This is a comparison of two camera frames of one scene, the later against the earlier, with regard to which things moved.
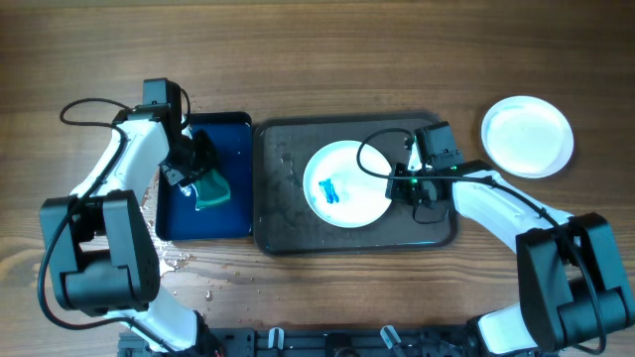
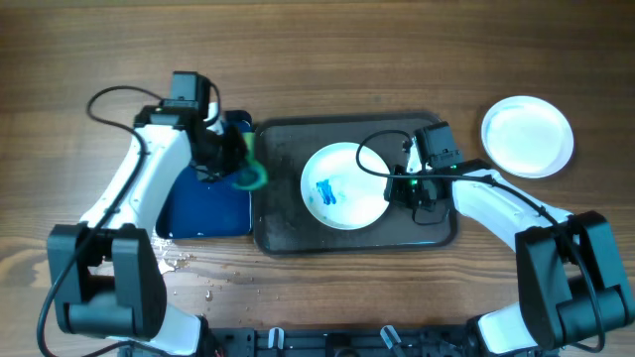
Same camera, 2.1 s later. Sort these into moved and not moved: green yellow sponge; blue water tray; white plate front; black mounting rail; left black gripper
Moved: green yellow sponge; left black gripper
Not moved: blue water tray; white plate front; black mounting rail
